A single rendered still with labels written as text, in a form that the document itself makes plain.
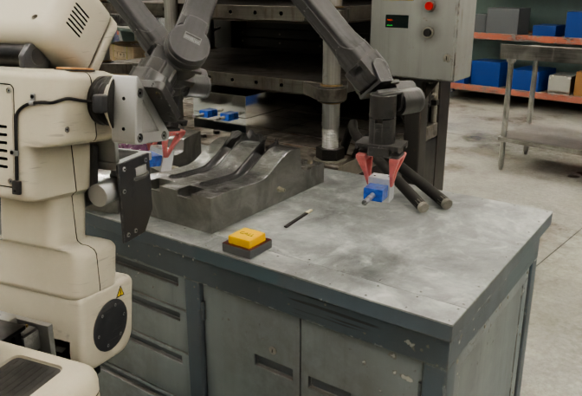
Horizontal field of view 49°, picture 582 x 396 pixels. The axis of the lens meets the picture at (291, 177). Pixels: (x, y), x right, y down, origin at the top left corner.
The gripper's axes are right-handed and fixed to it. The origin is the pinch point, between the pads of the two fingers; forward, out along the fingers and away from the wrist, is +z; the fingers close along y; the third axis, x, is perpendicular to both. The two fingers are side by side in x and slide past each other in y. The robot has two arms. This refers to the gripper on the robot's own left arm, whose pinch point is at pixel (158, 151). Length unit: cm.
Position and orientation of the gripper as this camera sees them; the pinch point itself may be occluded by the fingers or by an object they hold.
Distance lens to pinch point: 160.8
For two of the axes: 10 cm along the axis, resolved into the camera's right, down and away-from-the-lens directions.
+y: -8.0, -3.1, 5.2
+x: -5.6, 0.9, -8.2
